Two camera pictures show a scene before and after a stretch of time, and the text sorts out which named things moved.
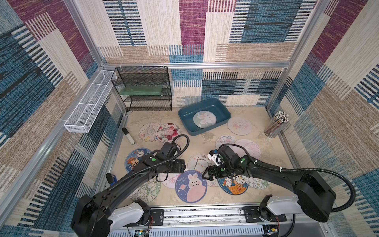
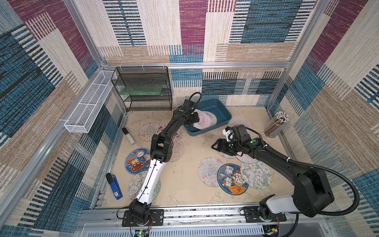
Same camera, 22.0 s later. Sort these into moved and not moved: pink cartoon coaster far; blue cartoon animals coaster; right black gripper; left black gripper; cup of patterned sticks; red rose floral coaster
Moved: left black gripper; right black gripper
Not moved: blue cartoon animals coaster; red rose floral coaster; pink cartoon coaster far; cup of patterned sticks
